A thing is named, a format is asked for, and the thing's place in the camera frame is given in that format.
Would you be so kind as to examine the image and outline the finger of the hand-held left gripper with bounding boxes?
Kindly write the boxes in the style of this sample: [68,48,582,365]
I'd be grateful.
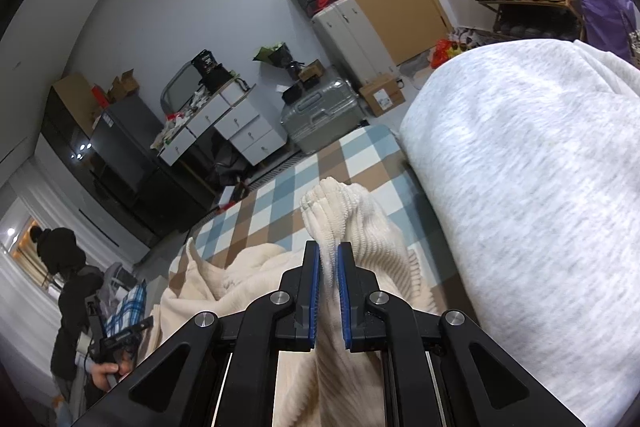
[119,316,155,344]

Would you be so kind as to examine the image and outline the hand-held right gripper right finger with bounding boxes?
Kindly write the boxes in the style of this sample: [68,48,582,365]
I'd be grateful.
[337,243,586,427]

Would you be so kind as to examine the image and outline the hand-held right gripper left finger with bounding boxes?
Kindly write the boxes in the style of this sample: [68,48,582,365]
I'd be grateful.
[72,241,321,427]

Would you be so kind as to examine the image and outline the cream ribbed fleece garment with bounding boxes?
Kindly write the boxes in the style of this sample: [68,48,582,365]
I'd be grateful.
[145,177,441,427]

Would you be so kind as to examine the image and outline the person's left forearm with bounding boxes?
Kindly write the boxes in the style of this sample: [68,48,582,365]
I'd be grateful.
[54,307,103,380]

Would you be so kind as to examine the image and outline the person's left hand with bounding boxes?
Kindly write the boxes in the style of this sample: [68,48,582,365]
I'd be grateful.
[87,358,135,392]

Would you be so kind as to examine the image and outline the blue plaid quilt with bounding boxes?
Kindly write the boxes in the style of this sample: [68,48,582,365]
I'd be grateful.
[102,282,149,348]

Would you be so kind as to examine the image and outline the grey chair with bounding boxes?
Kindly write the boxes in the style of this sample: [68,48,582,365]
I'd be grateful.
[100,262,138,308]

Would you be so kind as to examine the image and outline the white curtain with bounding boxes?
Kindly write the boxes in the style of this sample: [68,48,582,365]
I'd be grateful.
[0,187,66,388]

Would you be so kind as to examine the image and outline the person's black hooded body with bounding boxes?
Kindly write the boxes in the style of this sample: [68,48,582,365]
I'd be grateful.
[29,227,106,323]

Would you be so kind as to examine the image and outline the blue brown checked bed sheet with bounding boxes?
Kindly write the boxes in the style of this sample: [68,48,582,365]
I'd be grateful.
[167,124,481,323]

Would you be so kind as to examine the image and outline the black cabinet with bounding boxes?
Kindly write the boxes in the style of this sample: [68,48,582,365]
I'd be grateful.
[40,94,221,250]

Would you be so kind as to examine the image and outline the silver aluminium suitcase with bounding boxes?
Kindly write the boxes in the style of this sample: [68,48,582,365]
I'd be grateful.
[280,79,371,155]

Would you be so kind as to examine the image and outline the white drawer desk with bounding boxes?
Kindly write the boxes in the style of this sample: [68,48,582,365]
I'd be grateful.
[157,84,288,168]

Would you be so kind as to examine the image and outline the light grey pillow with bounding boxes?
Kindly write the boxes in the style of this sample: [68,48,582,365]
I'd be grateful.
[400,39,640,427]

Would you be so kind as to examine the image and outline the brown cardboard box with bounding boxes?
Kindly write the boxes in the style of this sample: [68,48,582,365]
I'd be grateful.
[358,74,406,118]

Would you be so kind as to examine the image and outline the small brown box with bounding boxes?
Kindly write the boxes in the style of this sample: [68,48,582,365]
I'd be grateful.
[300,59,326,82]

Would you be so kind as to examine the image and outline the tall tan box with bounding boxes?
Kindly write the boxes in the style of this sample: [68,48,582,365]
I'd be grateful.
[52,74,98,138]

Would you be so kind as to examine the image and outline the open cardboard box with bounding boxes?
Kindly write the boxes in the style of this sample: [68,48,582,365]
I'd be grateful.
[107,69,138,104]

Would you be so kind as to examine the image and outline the black bag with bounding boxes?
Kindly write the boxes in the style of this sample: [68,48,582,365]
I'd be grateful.
[192,49,236,90]

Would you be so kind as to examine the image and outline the beige upright suitcase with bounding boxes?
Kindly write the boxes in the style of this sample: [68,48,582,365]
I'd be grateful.
[311,0,398,92]

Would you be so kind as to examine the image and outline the red and yellow bags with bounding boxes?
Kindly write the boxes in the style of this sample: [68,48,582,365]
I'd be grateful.
[431,38,463,68]

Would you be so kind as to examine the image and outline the purple bag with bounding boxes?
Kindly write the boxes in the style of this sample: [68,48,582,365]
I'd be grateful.
[570,0,640,62]

